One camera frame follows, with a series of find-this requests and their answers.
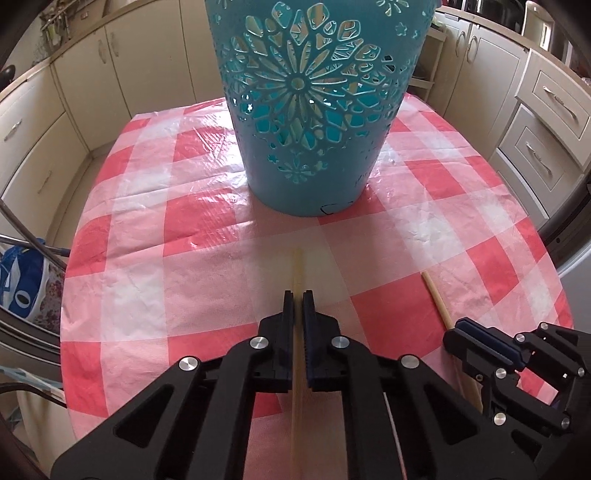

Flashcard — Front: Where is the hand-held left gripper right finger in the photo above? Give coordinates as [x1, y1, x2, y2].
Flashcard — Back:
[303, 291, 539, 480]

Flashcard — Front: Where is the metal utensil rack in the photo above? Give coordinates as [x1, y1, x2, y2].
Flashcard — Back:
[39, 0, 100, 28]

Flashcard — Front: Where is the cream drawer cabinet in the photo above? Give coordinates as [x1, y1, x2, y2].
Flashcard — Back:
[434, 4, 591, 217]

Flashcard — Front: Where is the white step shelf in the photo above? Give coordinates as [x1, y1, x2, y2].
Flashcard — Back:
[406, 23, 448, 102]

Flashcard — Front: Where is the cream base cabinet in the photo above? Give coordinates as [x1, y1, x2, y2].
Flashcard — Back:
[0, 9, 213, 208]

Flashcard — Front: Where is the pink white checked tablecloth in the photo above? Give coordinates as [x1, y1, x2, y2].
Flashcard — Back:
[60, 92, 575, 480]

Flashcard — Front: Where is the teal perforated plastic basket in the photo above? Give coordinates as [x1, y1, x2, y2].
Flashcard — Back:
[204, 0, 437, 217]

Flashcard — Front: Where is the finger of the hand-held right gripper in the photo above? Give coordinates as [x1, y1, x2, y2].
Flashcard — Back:
[443, 319, 589, 384]
[464, 364, 575, 437]

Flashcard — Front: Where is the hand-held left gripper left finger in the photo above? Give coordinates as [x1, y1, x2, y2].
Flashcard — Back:
[51, 291, 295, 480]

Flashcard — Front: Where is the wooden chopstick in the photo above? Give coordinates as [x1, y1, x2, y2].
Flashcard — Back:
[291, 249, 305, 480]
[421, 271, 484, 415]

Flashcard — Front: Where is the blue white plastic bag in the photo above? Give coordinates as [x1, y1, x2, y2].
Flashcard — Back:
[0, 237, 70, 324]

